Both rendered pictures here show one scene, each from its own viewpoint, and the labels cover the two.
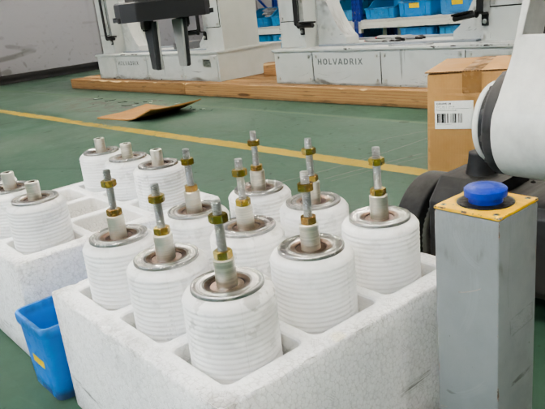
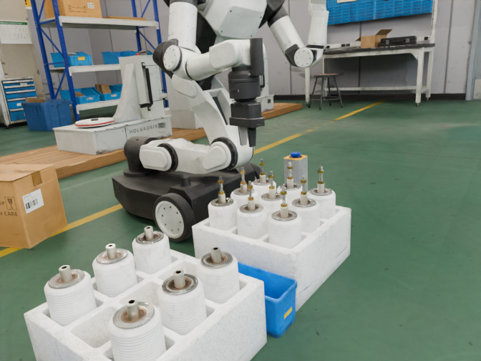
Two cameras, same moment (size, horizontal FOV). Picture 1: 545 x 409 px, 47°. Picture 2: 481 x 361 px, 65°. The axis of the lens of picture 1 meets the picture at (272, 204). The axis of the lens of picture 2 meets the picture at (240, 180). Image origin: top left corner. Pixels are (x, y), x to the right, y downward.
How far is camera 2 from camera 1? 1.61 m
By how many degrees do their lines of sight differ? 96
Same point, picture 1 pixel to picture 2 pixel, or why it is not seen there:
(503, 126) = (240, 151)
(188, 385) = (343, 213)
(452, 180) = (190, 189)
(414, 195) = (183, 202)
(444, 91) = (24, 188)
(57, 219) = not seen: hidden behind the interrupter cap
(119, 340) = (326, 228)
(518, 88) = (236, 140)
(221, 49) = not seen: outside the picture
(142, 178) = (165, 243)
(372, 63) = not seen: outside the picture
